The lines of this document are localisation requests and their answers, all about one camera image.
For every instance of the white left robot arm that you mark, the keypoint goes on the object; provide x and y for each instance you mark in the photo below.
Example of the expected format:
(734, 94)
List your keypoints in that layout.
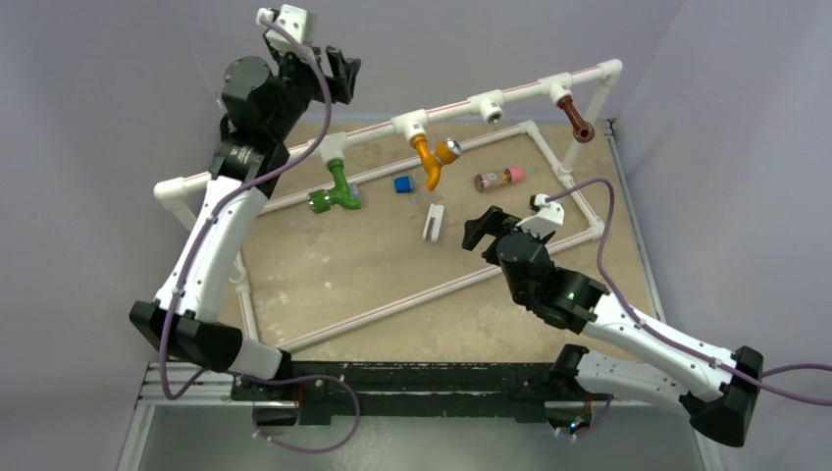
(262, 107)

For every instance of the green water faucet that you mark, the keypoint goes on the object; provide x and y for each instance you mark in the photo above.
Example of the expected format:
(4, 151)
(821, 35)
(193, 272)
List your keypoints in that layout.
(343, 193)

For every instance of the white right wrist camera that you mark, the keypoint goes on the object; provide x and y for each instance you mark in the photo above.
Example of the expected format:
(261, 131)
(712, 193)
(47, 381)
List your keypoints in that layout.
(546, 218)

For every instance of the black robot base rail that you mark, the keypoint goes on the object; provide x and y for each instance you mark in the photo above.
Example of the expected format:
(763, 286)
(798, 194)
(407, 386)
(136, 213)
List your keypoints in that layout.
(526, 392)

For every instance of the orange water faucet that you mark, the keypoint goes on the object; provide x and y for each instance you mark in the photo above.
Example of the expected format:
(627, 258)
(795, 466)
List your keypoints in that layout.
(432, 161)

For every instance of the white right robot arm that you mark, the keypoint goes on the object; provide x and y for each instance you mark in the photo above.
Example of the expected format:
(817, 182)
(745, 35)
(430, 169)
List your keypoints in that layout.
(714, 385)

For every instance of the brown water faucet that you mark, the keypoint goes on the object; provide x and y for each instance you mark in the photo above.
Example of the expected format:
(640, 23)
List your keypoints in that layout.
(582, 130)

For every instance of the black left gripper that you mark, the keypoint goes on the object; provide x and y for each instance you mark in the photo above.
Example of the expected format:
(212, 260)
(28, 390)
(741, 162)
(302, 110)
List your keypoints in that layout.
(340, 84)

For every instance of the white plastic clip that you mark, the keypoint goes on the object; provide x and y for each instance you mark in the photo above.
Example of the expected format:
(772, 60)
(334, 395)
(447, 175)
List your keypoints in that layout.
(433, 224)

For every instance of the blue cube block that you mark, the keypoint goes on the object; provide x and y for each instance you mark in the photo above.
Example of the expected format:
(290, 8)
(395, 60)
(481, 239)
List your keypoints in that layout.
(404, 184)

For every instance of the white PVC pipe frame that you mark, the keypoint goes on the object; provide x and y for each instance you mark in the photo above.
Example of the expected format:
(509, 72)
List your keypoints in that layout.
(589, 88)

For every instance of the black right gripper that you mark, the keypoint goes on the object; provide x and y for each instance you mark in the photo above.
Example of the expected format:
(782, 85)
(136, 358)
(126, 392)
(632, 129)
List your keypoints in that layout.
(494, 223)

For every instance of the pink capped small bottle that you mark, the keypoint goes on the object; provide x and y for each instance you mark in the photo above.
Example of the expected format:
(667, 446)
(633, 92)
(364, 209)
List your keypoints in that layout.
(487, 181)

